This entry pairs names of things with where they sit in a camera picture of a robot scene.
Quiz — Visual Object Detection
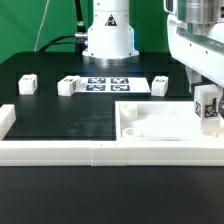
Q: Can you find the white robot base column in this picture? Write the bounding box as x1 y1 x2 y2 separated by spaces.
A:
82 0 139 65

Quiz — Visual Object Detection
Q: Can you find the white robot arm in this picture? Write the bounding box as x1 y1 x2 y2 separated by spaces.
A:
163 0 224 116

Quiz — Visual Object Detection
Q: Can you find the white square tabletop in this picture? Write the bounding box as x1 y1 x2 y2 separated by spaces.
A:
115 101 224 141

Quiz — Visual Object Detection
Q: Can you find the white L-shaped obstacle fence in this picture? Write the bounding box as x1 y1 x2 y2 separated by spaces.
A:
0 104 224 166

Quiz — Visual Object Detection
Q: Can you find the fiducial marker sheet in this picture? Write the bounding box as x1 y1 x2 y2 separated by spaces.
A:
76 77 150 93

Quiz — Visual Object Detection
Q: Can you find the black cable bundle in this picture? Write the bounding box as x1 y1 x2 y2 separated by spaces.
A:
39 0 89 53

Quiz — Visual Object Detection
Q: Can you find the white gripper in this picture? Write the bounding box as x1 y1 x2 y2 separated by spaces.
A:
167 14 224 114

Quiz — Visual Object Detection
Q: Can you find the white thin cable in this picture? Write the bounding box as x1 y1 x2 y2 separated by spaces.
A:
34 0 51 52

